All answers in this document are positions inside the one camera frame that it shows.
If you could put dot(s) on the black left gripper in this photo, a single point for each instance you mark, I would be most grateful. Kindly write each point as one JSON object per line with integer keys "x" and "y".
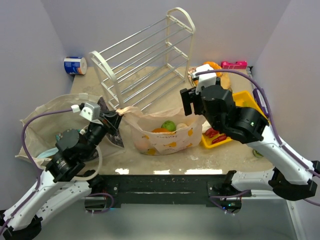
{"x": 107, "y": 121}

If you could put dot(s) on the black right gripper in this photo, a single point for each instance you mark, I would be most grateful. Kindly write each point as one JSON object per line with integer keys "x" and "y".
{"x": 189, "y": 100}

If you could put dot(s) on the white glazed doughnut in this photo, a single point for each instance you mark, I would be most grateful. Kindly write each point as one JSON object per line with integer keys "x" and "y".
{"x": 181, "y": 125}

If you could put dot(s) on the green custard apple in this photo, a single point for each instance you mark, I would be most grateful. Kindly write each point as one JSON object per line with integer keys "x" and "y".
{"x": 169, "y": 125}

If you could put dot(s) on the red apple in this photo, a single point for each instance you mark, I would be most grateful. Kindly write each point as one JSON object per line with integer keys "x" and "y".
{"x": 142, "y": 146}

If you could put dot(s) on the large brown muffin bread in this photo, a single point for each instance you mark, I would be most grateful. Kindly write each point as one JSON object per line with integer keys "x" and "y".
{"x": 160, "y": 130}

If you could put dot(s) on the translucent orange plastic bag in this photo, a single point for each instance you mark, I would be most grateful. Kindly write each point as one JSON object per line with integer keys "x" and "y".
{"x": 164, "y": 143}

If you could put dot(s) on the cream canvas tote bag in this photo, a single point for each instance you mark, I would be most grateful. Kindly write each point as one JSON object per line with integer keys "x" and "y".
{"x": 41, "y": 134}

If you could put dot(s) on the blue brown chips bag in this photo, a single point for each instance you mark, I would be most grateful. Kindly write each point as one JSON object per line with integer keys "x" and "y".
{"x": 48, "y": 153}

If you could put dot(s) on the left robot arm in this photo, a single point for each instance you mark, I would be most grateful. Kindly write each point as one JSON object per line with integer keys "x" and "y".
{"x": 59, "y": 185}

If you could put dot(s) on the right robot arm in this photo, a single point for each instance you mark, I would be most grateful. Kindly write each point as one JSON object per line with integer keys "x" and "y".
{"x": 290, "y": 179}

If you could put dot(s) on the tan triangular pastry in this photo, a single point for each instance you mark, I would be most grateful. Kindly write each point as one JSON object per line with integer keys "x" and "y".
{"x": 225, "y": 81}

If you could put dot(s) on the red lobster toy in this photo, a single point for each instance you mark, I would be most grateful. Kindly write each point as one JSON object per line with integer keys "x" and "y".
{"x": 215, "y": 136}

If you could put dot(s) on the white metal shoe rack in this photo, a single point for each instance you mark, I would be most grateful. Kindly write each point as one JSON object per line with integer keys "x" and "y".
{"x": 148, "y": 64}

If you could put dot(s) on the pink box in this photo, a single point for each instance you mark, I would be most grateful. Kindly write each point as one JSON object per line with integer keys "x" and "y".
{"x": 238, "y": 65}

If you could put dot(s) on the yellow plastic bin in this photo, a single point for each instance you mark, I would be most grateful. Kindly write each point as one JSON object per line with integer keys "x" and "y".
{"x": 241, "y": 99}

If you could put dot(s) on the blue toilet paper roll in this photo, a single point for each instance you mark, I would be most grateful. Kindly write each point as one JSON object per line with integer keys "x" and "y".
{"x": 75, "y": 65}

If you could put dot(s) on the purple box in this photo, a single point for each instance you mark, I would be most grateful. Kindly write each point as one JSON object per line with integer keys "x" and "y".
{"x": 260, "y": 102}

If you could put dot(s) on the green glass bottle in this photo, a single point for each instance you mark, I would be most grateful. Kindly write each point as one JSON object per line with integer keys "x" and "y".
{"x": 257, "y": 154}

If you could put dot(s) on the orange ring doughnut bread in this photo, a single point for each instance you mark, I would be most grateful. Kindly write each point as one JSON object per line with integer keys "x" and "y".
{"x": 215, "y": 66}

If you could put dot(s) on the aluminium frame rail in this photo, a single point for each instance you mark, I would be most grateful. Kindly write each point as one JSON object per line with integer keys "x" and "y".
{"x": 249, "y": 71}

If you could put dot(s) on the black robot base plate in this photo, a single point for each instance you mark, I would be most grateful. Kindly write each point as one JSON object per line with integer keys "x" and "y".
{"x": 210, "y": 190}

